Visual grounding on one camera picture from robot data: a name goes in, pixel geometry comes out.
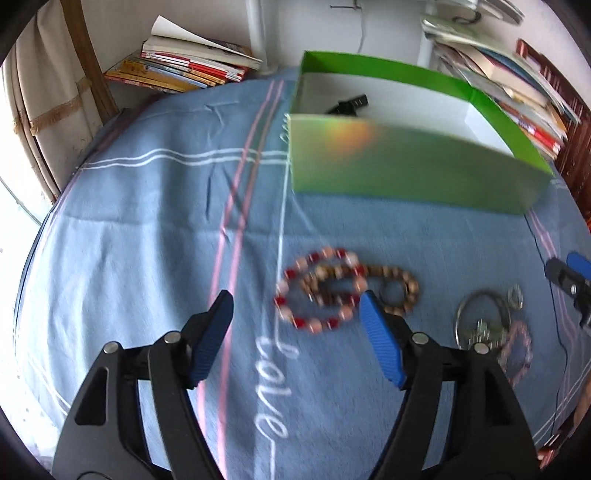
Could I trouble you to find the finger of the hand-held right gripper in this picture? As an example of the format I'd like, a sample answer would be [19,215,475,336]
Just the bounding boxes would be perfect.
[567,251,591,280]
[545,257,591,328]

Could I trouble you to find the green stone pendant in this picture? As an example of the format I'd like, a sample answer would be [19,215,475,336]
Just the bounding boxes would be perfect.
[466,322,502,347]

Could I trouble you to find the small pink bead bracelet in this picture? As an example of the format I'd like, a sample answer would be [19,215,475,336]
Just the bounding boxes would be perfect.
[498,320,533,387]

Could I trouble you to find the black wristwatch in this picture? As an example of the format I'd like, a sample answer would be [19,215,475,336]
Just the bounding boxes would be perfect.
[324,95,369,115]

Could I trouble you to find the thin black cable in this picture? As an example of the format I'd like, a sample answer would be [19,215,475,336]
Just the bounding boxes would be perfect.
[533,281,570,441]

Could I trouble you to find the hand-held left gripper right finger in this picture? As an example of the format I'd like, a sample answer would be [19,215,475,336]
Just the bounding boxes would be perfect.
[359,290,542,480]

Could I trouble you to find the brown wooden bead bracelet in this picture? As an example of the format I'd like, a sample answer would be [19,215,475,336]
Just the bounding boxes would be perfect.
[300,262,422,317]

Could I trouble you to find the beige curtain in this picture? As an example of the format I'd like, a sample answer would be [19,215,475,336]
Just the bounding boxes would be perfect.
[0,0,108,206]

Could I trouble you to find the red and pink bead bracelet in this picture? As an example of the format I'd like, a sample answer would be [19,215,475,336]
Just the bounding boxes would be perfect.
[273,247,370,332]

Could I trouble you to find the brown wooden frame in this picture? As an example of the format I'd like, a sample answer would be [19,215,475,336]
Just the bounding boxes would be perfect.
[60,0,121,118]

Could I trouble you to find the large stack of books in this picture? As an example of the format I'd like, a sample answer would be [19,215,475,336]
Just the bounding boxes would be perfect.
[420,14,581,160]

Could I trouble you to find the small stack of books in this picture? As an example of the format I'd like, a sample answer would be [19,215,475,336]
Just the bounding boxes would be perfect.
[104,16,264,93]

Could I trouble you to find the blue striped bedsheet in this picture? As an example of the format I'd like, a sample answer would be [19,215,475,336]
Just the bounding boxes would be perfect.
[14,65,588,480]

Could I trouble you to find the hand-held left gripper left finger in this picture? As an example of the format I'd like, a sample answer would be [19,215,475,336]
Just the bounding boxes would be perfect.
[51,290,234,480]

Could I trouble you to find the green cardboard box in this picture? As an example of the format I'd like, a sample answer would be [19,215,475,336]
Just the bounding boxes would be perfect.
[286,50,555,217]

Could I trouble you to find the silver bangle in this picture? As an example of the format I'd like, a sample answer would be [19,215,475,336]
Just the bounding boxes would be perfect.
[455,290,513,347]

